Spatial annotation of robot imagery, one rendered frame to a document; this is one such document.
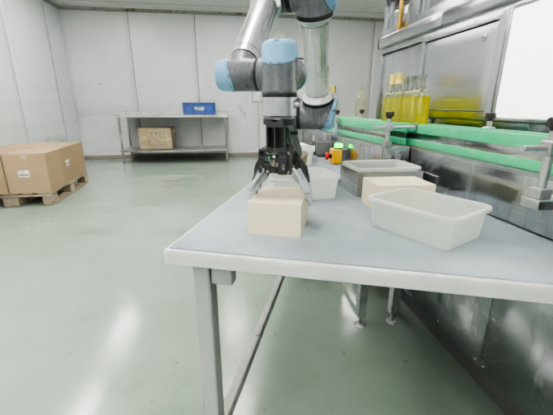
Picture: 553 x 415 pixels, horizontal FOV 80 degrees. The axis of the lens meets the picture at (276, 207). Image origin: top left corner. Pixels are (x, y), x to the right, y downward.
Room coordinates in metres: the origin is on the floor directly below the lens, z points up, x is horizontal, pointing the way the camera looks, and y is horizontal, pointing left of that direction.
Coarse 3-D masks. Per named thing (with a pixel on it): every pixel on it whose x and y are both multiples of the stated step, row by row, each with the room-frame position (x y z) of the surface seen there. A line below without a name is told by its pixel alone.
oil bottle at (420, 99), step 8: (424, 88) 1.32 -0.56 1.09; (416, 96) 1.31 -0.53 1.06; (424, 96) 1.31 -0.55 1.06; (416, 104) 1.30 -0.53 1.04; (424, 104) 1.31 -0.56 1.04; (416, 112) 1.30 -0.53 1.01; (424, 112) 1.31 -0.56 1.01; (408, 120) 1.34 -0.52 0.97; (416, 120) 1.30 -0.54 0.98; (424, 120) 1.31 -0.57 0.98
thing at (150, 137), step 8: (144, 128) 6.25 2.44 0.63; (152, 128) 6.26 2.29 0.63; (160, 128) 6.27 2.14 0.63; (168, 128) 6.29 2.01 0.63; (144, 136) 6.24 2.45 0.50; (152, 136) 6.25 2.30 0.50; (160, 136) 6.26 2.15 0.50; (168, 136) 6.28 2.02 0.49; (144, 144) 6.24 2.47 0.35; (152, 144) 6.25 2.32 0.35; (160, 144) 6.26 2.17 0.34; (168, 144) 6.28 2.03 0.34
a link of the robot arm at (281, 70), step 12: (264, 48) 0.73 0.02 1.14; (276, 48) 0.71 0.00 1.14; (288, 48) 0.71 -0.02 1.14; (264, 60) 0.72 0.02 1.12; (276, 60) 0.71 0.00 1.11; (288, 60) 0.71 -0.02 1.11; (264, 72) 0.72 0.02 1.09; (276, 72) 0.71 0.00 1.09; (288, 72) 0.71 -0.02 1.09; (300, 72) 0.78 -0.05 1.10; (264, 84) 0.72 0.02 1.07; (276, 84) 0.71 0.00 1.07; (288, 84) 0.71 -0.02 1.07; (264, 96) 0.73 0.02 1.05; (276, 96) 0.71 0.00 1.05; (288, 96) 0.78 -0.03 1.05
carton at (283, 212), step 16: (272, 192) 0.79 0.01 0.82; (288, 192) 0.79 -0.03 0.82; (256, 208) 0.70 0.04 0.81; (272, 208) 0.69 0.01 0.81; (288, 208) 0.68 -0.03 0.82; (304, 208) 0.75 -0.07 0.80; (256, 224) 0.70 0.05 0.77; (272, 224) 0.69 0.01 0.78; (288, 224) 0.68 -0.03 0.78; (304, 224) 0.75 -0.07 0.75
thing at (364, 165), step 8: (368, 160) 1.20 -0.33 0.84; (376, 160) 1.20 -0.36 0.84; (384, 160) 1.20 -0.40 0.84; (392, 160) 1.21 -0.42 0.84; (400, 160) 1.20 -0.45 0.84; (352, 168) 1.07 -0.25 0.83; (360, 168) 1.03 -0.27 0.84; (368, 168) 1.19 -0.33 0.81; (376, 168) 1.03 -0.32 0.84; (384, 168) 1.03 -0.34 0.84; (392, 168) 1.03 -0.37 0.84; (400, 168) 1.04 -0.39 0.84; (408, 168) 1.04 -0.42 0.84; (416, 168) 1.05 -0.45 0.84
